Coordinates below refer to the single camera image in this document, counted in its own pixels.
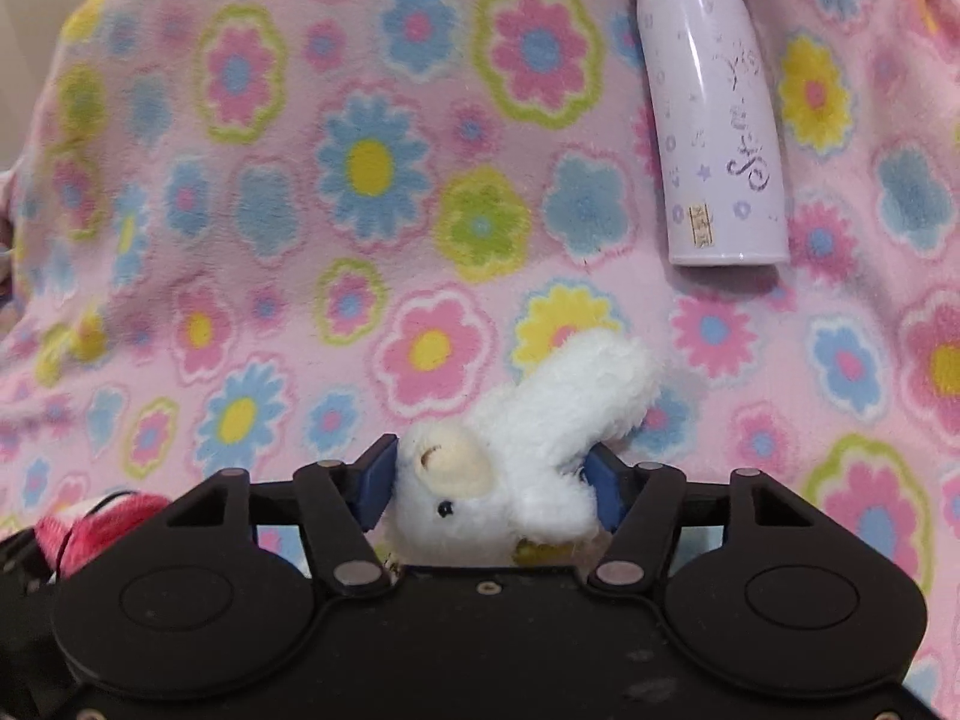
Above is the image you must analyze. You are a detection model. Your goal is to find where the white plush sheep keychain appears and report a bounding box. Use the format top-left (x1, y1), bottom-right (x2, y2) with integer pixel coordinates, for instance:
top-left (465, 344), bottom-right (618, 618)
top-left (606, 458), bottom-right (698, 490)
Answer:
top-left (386, 328), bottom-right (662, 567)

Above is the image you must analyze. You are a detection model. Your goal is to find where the pink floral fleece blanket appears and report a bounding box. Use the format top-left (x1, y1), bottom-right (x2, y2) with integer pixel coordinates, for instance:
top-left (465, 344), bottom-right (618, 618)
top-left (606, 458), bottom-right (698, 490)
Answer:
top-left (2, 0), bottom-right (958, 717)

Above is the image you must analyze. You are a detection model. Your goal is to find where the purple water bottle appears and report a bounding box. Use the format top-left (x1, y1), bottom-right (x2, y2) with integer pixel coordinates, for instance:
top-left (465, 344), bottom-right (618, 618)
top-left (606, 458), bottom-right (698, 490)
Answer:
top-left (633, 0), bottom-right (789, 266)

